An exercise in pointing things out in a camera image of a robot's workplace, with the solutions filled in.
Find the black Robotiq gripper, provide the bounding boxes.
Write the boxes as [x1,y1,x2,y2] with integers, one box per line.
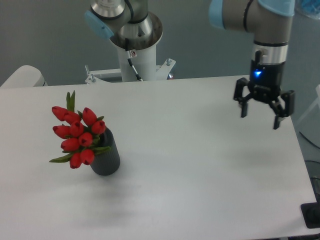
[233,60,296,130]

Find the red tulip bouquet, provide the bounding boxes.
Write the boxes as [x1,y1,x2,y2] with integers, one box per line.
[49,91,111,169]

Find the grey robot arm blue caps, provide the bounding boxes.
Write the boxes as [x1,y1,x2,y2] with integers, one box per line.
[84,0,295,129]

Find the dark grey ribbed vase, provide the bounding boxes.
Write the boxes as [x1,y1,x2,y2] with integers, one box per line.
[90,128,120,176]

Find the blue plastic bag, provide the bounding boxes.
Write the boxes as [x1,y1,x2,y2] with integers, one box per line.
[295,0,320,20]

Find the black device at table edge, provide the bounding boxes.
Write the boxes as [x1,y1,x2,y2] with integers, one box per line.
[300,202,320,229]

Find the white rounded chair back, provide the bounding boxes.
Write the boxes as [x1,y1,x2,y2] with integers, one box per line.
[0,65,48,89]

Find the black cable right side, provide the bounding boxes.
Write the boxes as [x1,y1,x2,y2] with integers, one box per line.
[299,131,320,146]

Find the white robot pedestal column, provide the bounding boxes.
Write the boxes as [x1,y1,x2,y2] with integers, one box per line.
[116,45,157,82]

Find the grey cable on pedestal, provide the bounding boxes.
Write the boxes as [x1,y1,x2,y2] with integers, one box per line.
[126,57,144,82]

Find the white pedestal base frame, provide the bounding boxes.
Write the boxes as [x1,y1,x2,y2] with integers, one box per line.
[84,58,177,85]

